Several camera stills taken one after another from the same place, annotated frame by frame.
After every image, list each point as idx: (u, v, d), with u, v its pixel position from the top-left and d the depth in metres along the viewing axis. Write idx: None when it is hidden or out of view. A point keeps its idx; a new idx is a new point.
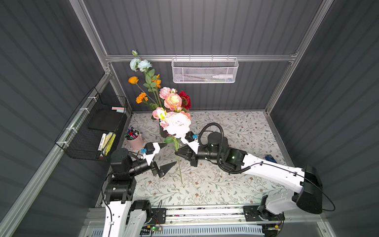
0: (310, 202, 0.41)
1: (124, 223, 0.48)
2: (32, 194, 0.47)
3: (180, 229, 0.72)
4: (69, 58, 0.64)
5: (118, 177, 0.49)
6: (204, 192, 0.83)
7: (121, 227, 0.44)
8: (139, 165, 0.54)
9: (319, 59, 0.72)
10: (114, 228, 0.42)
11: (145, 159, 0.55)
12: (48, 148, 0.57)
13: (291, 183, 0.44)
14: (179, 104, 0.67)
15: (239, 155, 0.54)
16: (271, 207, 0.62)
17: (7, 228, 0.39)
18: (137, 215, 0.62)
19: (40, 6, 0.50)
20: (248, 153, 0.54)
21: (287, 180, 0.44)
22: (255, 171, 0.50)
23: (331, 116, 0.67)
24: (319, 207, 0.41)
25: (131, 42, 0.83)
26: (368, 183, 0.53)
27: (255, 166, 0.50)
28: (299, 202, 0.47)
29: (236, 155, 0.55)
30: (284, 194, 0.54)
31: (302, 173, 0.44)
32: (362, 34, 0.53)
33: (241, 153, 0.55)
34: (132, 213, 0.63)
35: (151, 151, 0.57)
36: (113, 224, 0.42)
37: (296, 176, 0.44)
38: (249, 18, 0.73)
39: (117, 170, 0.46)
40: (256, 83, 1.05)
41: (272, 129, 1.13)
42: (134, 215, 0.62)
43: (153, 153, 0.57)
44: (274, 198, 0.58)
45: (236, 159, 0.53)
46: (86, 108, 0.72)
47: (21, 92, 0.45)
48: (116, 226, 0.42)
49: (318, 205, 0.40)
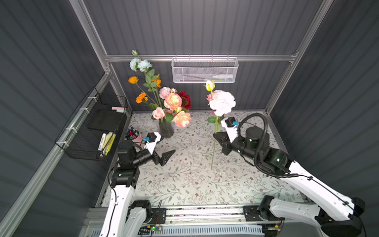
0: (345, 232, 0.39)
1: (127, 207, 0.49)
2: (32, 194, 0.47)
3: (180, 229, 0.72)
4: (69, 58, 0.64)
5: (123, 165, 0.52)
6: (204, 192, 0.83)
7: (124, 210, 0.47)
8: (143, 156, 0.59)
9: (319, 59, 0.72)
10: (118, 209, 0.45)
11: (147, 148, 0.61)
12: (48, 147, 0.57)
13: (337, 211, 0.40)
14: (179, 104, 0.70)
15: (284, 160, 0.46)
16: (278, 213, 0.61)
17: (7, 228, 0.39)
18: (137, 212, 0.63)
19: (40, 6, 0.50)
20: (295, 162, 0.46)
21: (335, 207, 0.40)
22: (300, 183, 0.43)
23: (331, 116, 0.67)
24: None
25: (131, 42, 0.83)
26: (368, 183, 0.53)
27: (303, 178, 0.43)
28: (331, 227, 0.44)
29: (281, 159, 0.46)
30: (303, 209, 0.55)
31: (354, 205, 0.40)
32: (363, 34, 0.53)
33: (285, 158, 0.46)
34: (132, 210, 0.64)
35: (154, 139, 0.69)
36: (116, 205, 0.45)
37: (346, 205, 0.40)
38: (249, 18, 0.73)
39: (123, 158, 0.50)
40: (256, 83, 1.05)
41: (272, 129, 1.13)
42: (134, 211, 0.63)
43: (154, 141, 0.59)
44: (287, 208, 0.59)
45: (279, 162, 0.45)
46: (86, 108, 0.72)
47: (21, 92, 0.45)
48: (120, 208, 0.45)
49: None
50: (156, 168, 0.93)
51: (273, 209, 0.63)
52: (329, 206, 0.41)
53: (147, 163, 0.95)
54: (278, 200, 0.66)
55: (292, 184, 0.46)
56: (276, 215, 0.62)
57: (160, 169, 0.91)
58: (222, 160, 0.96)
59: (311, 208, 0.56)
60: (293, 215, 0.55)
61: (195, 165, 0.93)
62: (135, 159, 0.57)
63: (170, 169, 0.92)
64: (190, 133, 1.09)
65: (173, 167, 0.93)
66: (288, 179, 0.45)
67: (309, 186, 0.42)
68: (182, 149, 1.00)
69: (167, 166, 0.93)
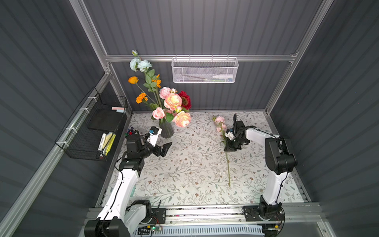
0: (271, 157, 0.56)
1: (132, 187, 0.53)
2: (34, 192, 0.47)
3: (180, 229, 0.72)
4: (70, 58, 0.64)
5: (131, 155, 0.59)
6: (204, 192, 0.83)
7: (129, 188, 0.51)
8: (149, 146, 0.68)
9: (319, 59, 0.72)
10: (123, 186, 0.49)
11: (150, 139, 0.70)
12: (48, 148, 0.57)
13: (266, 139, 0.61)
14: (179, 104, 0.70)
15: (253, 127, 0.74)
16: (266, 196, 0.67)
17: (7, 228, 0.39)
18: (138, 206, 0.65)
19: (40, 6, 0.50)
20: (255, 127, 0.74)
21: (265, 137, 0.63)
22: (250, 132, 0.73)
23: (331, 116, 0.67)
24: (276, 164, 0.54)
25: (131, 42, 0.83)
26: (368, 184, 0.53)
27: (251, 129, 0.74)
28: (267, 158, 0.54)
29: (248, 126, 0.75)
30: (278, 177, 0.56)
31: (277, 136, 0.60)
32: (363, 34, 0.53)
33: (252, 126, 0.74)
34: (132, 205, 0.66)
35: (157, 133, 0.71)
36: (122, 183, 0.50)
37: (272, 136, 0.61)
38: (249, 18, 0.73)
39: (130, 148, 0.58)
40: (256, 83, 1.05)
41: (272, 129, 1.13)
42: (135, 205, 0.65)
43: (157, 134, 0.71)
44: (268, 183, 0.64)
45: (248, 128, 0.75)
46: (86, 108, 0.72)
47: (21, 93, 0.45)
48: (125, 185, 0.49)
49: (275, 161, 0.54)
50: (156, 168, 0.93)
51: (264, 195, 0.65)
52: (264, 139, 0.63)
53: (147, 163, 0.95)
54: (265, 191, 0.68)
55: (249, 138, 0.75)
56: (267, 200, 0.66)
57: (160, 169, 0.91)
58: (222, 160, 0.96)
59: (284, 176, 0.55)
60: (272, 186, 0.62)
61: (195, 165, 0.93)
62: (141, 149, 0.65)
63: (170, 169, 0.92)
64: (189, 133, 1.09)
65: (173, 167, 0.93)
66: (246, 134, 0.77)
67: (254, 131, 0.71)
68: (182, 149, 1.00)
69: (167, 166, 0.93)
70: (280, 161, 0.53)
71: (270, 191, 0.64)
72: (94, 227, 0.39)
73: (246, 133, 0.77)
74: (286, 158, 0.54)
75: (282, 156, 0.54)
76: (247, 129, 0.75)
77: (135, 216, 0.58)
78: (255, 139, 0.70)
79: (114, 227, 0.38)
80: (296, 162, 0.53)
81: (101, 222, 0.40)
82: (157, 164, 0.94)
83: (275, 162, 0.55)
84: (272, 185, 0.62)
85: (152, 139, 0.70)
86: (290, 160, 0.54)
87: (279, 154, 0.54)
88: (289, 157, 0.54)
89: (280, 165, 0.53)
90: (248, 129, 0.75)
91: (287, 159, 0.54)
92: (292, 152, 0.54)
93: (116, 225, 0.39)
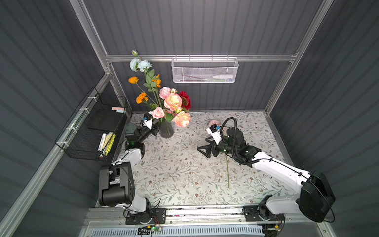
0: (311, 207, 0.42)
1: (135, 156, 0.63)
2: (33, 194, 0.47)
3: (180, 229, 0.72)
4: (70, 58, 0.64)
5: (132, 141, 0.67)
6: (204, 192, 0.83)
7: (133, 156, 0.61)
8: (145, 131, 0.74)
9: (319, 59, 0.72)
10: (129, 154, 0.60)
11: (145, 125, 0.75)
12: (48, 147, 0.57)
13: (292, 180, 0.47)
14: (179, 104, 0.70)
15: (252, 150, 0.61)
16: (274, 209, 0.62)
17: (7, 227, 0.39)
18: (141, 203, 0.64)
19: (40, 6, 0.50)
20: (261, 150, 0.59)
21: (290, 177, 0.47)
22: (266, 166, 0.54)
23: (332, 116, 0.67)
24: (322, 212, 0.40)
25: (131, 42, 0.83)
26: (368, 184, 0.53)
27: (264, 160, 0.55)
28: (301, 205, 0.47)
29: (250, 149, 0.62)
30: (290, 196, 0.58)
31: (306, 173, 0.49)
32: (363, 34, 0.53)
33: (254, 149, 0.61)
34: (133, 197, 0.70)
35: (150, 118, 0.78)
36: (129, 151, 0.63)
37: (300, 176, 0.46)
38: (249, 17, 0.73)
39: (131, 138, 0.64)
40: (256, 83, 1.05)
41: (272, 129, 1.13)
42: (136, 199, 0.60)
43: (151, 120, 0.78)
44: (277, 199, 0.64)
45: (248, 153, 0.60)
46: (86, 108, 0.72)
47: (21, 92, 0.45)
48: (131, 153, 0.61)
49: (322, 210, 0.40)
50: (156, 167, 0.93)
51: (269, 204, 0.65)
52: (287, 178, 0.48)
53: (147, 163, 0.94)
54: (269, 200, 0.68)
55: (265, 171, 0.56)
56: (273, 211, 0.63)
57: (160, 169, 0.91)
58: (222, 160, 0.96)
59: (296, 196, 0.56)
60: (284, 208, 0.56)
61: (195, 165, 0.93)
62: (141, 136, 0.73)
63: (170, 169, 0.92)
64: (189, 133, 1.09)
65: (173, 167, 0.93)
66: (258, 167, 0.57)
67: (270, 166, 0.53)
68: (182, 149, 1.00)
69: (167, 166, 0.93)
70: (325, 208, 0.41)
71: (277, 205, 0.60)
72: (108, 169, 0.48)
73: (253, 166, 0.58)
74: (327, 200, 0.44)
75: (325, 200, 0.44)
76: (255, 164, 0.57)
77: (136, 199, 0.60)
78: (272, 174, 0.53)
79: (125, 167, 0.47)
80: (333, 198, 0.43)
81: (111, 168, 0.48)
82: (157, 164, 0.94)
83: (321, 211, 0.40)
84: (281, 203, 0.59)
85: (147, 124, 0.75)
86: (328, 199, 0.44)
87: (321, 197, 0.41)
88: (329, 198, 0.44)
89: (326, 211, 0.41)
90: (256, 164, 0.57)
91: (329, 202, 0.43)
92: (330, 191, 0.43)
93: (126, 166, 0.47)
